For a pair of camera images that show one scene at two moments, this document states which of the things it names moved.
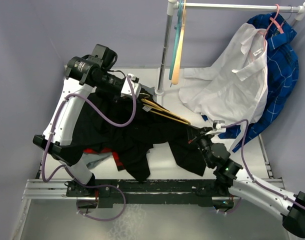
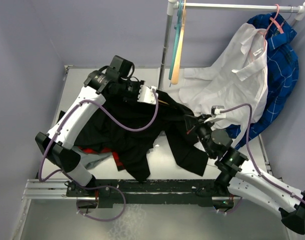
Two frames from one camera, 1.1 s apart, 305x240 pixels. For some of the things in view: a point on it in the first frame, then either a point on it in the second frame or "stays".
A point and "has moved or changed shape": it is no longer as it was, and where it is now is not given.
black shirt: (131, 122) has moved or changed shape
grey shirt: (92, 159) stays
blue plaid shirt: (282, 68) stays
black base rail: (90, 194) stays
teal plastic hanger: (176, 30) stays
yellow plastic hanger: (158, 109) -> (163, 101)
